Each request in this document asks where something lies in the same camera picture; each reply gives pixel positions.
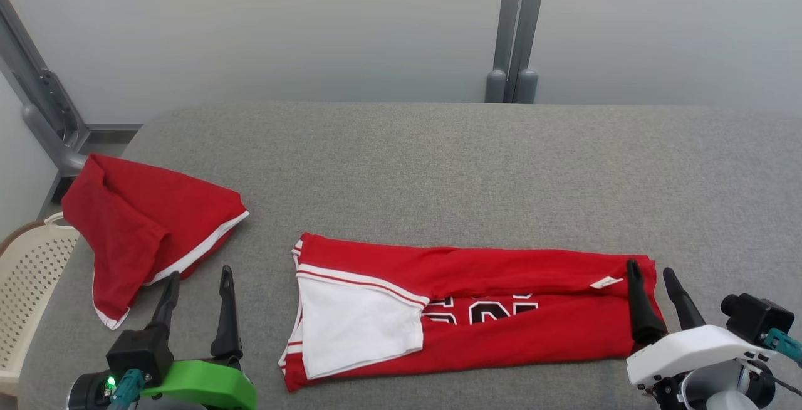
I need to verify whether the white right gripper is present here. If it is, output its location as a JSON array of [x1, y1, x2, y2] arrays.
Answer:
[[625, 258, 773, 389]]

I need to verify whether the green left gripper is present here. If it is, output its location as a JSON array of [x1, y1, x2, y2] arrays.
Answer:
[[139, 265, 258, 410]]

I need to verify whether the red shorts white trim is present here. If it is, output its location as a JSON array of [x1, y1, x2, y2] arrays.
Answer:
[[61, 153, 250, 330]]

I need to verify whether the red white basketball jersey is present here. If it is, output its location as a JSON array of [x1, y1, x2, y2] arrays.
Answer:
[[278, 232, 668, 393]]

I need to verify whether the cream perforated laundry basket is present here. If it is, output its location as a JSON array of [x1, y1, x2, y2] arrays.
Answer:
[[0, 211, 82, 398]]

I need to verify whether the grey fabric sofa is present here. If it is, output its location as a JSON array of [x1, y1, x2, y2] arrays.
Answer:
[[18, 102, 802, 410]]

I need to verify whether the black right cable teal plug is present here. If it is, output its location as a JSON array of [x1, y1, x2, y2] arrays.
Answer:
[[749, 327, 802, 398]]

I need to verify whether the grey angled metal frame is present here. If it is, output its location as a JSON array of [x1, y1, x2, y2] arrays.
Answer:
[[0, 0, 143, 205]]

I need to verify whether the grey metal post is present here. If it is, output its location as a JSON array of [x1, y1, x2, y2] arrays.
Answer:
[[504, 0, 552, 105], [484, 0, 526, 103]]

